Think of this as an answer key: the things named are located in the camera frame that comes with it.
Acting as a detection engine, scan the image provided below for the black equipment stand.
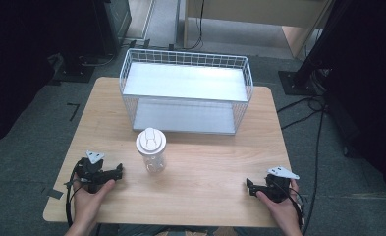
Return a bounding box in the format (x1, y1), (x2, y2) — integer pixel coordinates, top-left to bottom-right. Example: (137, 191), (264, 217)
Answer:
(51, 0), (134, 84)

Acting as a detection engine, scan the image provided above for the black metal stand base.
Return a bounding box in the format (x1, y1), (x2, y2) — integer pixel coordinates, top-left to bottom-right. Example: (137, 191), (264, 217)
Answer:
(277, 0), (386, 97)

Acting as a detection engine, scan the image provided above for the person's left hand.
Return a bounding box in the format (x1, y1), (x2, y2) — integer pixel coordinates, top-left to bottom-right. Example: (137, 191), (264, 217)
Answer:
(72, 178), (117, 228)

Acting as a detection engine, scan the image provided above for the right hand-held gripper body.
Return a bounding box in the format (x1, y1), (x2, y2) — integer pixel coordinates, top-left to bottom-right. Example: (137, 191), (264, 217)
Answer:
(254, 165), (301, 204)

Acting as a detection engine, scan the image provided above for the clear bottle with white lid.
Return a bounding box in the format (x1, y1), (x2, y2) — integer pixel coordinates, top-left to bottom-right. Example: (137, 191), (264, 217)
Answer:
(135, 127), (168, 174)

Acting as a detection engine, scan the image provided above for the black floor cable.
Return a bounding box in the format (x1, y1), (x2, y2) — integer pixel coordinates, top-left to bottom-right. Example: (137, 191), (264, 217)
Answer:
(276, 94), (328, 236)

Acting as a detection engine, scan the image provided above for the white wire shelf rack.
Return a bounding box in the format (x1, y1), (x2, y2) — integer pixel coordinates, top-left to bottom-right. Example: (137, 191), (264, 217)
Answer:
(118, 47), (254, 137)

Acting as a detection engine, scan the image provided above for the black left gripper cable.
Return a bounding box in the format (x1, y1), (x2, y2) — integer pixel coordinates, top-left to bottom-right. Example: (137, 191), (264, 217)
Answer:
(63, 162), (83, 228)

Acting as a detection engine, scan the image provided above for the light wooden desk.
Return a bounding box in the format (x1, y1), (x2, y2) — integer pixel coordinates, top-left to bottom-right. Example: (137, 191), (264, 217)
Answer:
(183, 0), (334, 61)

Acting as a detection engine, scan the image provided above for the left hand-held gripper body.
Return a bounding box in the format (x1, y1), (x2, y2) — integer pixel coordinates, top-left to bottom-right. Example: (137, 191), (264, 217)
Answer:
(74, 150), (118, 195)

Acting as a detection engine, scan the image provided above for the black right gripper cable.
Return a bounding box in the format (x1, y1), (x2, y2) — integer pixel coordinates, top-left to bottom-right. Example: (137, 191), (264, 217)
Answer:
(277, 180), (306, 228)

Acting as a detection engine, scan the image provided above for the person's right hand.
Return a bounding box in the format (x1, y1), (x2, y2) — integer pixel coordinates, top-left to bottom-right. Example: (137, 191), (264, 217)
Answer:
(255, 178), (303, 230)

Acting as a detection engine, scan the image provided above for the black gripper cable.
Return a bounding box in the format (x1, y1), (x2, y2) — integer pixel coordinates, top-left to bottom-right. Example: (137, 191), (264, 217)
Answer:
(63, 162), (83, 228)
(277, 180), (306, 228)

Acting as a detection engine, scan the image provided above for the black hanging cable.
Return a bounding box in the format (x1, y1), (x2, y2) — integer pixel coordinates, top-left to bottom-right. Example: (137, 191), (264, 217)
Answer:
(184, 0), (205, 51)

